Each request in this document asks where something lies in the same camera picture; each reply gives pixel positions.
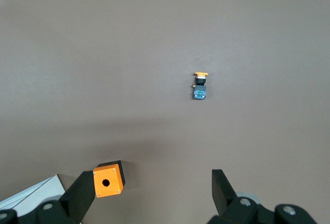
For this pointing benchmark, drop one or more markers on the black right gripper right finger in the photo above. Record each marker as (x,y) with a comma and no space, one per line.
(224,198)

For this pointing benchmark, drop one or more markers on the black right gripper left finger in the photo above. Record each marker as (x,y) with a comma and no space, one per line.
(77,198)

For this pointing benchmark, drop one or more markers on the white drawer cabinet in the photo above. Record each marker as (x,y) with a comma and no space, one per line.
(33,193)

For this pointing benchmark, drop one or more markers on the yellow mushroom push button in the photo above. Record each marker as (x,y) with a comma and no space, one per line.
(200,89)

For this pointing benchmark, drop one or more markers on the orange box with round hole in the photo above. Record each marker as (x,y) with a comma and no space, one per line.
(107,182)

